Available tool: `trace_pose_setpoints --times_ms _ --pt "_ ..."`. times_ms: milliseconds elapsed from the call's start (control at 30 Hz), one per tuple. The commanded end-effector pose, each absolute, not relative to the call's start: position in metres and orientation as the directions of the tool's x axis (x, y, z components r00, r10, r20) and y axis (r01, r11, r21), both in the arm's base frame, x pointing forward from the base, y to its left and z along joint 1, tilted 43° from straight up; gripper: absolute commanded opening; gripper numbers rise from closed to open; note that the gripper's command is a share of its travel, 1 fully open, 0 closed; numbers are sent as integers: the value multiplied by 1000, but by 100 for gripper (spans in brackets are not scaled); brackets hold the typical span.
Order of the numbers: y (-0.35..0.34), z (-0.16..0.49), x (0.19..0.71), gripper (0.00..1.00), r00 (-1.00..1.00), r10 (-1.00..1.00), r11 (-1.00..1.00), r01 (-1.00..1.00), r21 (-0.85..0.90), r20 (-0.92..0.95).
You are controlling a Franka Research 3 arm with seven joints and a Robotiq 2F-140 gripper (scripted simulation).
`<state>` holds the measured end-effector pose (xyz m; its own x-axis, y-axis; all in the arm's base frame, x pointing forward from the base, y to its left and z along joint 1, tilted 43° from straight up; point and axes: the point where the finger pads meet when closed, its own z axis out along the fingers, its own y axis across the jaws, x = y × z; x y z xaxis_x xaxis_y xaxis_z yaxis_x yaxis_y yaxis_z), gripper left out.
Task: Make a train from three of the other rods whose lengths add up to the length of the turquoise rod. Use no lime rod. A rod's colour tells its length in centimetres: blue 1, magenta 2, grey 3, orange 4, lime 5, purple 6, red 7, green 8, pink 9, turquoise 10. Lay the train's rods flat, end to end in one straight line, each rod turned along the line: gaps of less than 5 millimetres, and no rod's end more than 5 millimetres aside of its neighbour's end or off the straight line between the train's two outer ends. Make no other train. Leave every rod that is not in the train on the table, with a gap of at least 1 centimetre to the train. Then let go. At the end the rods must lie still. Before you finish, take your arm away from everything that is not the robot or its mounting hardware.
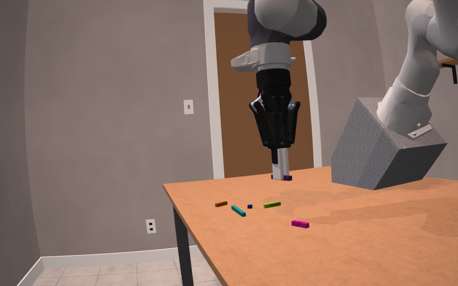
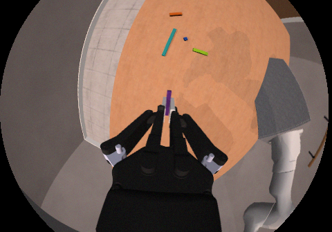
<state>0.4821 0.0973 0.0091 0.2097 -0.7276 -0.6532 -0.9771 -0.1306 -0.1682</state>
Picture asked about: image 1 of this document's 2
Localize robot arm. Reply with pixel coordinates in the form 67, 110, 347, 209
231, 0, 458, 140

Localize lime green rod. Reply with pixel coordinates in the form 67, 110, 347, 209
264, 201, 281, 208

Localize orange rod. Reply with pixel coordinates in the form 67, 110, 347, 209
215, 201, 227, 207

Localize turquoise rod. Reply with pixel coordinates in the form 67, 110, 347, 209
231, 205, 246, 217

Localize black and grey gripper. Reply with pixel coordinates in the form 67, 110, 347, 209
249, 68, 301, 180

